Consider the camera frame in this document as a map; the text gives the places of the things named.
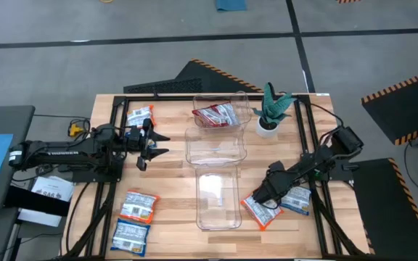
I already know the red ramen noodle packet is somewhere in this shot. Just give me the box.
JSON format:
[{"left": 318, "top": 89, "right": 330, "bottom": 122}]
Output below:
[
  {"left": 191, "top": 107, "right": 228, "bottom": 128},
  {"left": 208, "top": 102, "right": 242, "bottom": 127}
]

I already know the grey desk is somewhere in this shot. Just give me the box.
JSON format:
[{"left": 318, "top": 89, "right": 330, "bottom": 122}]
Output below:
[{"left": 0, "top": 104, "right": 36, "bottom": 215}]

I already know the white printed paper sheet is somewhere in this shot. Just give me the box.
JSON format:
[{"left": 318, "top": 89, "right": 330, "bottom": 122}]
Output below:
[{"left": 30, "top": 175, "right": 75, "bottom": 202}]

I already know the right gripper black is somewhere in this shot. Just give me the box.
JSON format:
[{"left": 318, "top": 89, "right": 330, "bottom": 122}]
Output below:
[{"left": 253, "top": 160, "right": 297, "bottom": 206}]

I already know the clear plastic bin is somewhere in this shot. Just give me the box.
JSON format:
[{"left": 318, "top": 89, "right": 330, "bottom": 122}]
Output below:
[
  {"left": 192, "top": 90, "right": 253, "bottom": 130},
  {"left": 184, "top": 125, "right": 248, "bottom": 167},
  {"left": 194, "top": 162, "right": 242, "bottom": 231}
]

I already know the teal plant in white pot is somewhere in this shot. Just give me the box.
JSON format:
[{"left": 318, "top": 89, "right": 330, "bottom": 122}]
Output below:
[{"left": 251, "top": 81, "right": 298, "bottom": 139}]

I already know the black hazard-striped floor ramp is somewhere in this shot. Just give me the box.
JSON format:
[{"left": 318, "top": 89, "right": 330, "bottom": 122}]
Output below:
[{"left": 123, "top": 57, "right": 265, "bottom": 94}]

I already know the black hazard-striped floor mat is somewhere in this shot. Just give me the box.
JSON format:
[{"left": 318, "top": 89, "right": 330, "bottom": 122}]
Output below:
[
  {"left": 360, "top": 66, "right": 418, "bottom": 146},
  {"left": 350, "top": 157, "right": 418, "bottom": 261}
]

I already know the orange ramen noodle packet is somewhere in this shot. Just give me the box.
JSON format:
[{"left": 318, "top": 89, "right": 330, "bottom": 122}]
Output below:
[
  {"left": 119, "top": 189, "right": 161, "bottom": 225},
  {"left": 126, "top": 104, "right": 156, "bottom": 128},
  {"left": 240, "top": 194, "right": 284, "bottom": 232}
]

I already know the black flat bar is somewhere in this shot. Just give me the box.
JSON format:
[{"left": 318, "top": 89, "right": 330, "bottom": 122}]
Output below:
[{"left": 4, "top": 185, "right": 71, "bottom": 218}]

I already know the blue floor cloth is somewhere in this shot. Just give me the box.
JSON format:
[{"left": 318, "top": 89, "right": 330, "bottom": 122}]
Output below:
[{"left": 215, "top": 0, "right": 248, "bottom": 12}]

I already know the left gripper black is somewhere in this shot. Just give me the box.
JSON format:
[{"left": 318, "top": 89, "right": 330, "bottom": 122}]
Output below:
[{"left": 123, "top": 118, "right": 171, "bottom": 171}]

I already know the yellow cable connector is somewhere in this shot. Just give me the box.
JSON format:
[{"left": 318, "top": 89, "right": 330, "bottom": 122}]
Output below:
[{"left": 68, "top": 123, "right": 83, "bottom": 138}]

